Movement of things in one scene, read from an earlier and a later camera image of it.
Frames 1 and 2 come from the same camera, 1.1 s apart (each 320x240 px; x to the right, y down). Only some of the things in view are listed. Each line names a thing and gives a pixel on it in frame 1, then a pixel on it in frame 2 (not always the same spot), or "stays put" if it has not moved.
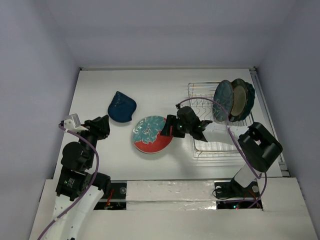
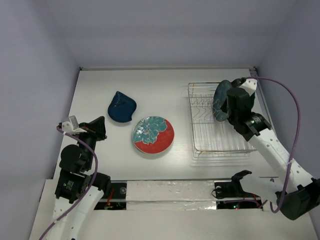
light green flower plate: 153,154 stays put
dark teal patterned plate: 224,94 stays put
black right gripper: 171,126 -> 230,107
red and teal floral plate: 146,135 stays put
